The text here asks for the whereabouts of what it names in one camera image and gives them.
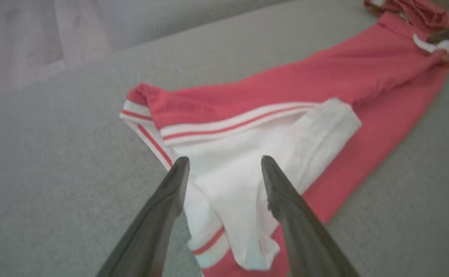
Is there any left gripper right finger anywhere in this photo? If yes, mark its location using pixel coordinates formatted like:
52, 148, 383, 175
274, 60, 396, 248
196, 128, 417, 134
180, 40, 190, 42
261, 155, 359, 277

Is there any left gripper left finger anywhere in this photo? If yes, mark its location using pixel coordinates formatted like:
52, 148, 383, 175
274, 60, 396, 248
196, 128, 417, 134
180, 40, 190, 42
96, 156, 191, 277

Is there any red basketball jersey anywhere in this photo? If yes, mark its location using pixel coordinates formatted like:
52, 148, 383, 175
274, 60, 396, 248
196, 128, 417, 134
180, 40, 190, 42
120, 12, 449, 277

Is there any crumpled red white garment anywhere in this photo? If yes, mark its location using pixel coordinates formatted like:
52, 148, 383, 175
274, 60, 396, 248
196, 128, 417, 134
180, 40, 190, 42
364, 0, 449, 31

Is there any large grey sofa seat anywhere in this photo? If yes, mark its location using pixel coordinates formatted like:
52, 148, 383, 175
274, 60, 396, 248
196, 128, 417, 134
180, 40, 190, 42
0, 0, 449, 277

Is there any grey sofa cushion with seam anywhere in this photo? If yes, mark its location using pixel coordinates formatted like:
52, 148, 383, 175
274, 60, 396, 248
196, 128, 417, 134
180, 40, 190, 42
98, 0, 296, 52

